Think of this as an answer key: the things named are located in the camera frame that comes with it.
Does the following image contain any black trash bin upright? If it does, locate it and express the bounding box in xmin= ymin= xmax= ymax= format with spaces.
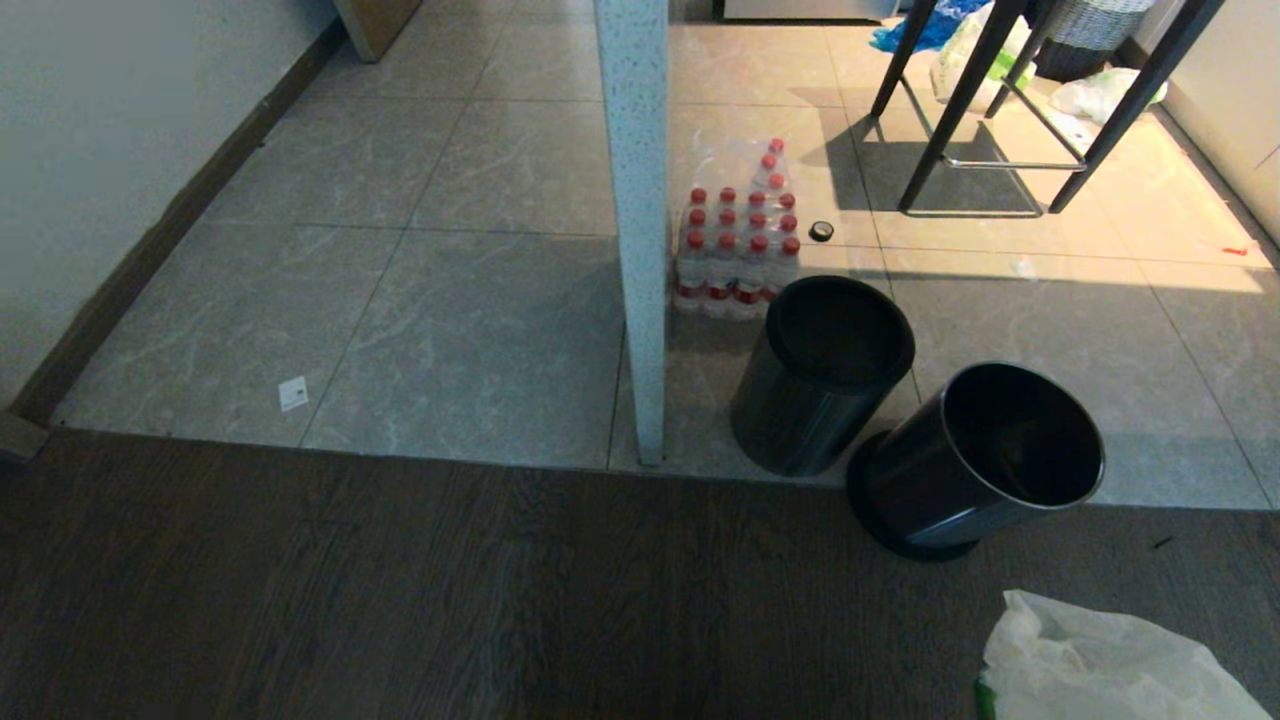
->
xmin=730 ymin=275 xmax=916 ymax=478

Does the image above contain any open steel bin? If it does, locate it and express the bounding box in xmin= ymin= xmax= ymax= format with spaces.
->
xmin=846 ymin=362 xmax=1107 ymax=562

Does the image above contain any blue plastic bag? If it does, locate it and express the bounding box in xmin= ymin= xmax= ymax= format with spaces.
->
xmin=870 ymin=0 xmax=986 ymax=54

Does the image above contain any white and green plastic bag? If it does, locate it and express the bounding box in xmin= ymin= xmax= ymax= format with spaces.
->
xmin=930 ymin=5 xmax=1039 ymax=113

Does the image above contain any white crumpled plastic bag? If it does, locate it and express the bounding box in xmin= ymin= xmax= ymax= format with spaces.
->
xmin=1049 ymin=67 xmax=1169 ymax=126

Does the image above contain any white plastic trash bag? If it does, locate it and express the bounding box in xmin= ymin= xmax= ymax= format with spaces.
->
xmin=975 ymin=589 xmax=1275 ymax=720

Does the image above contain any pack of water bottles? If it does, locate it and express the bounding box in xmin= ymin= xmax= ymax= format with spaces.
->
xmin=672 ymin=138 xmax=802 ymax=321

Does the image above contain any white speckled counter panel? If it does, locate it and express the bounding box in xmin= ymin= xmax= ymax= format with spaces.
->
xmin=594 ymin=0 xmax=670 ymax=468

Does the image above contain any black metal bar stool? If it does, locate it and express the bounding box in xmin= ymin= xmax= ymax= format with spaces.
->
xmin=868 ymin=0 xmax=1226 ymax=218

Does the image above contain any woven grey basket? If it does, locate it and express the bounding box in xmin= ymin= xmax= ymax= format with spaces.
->
xmin=1032 ymin=0 xmax=1154 ymax=83

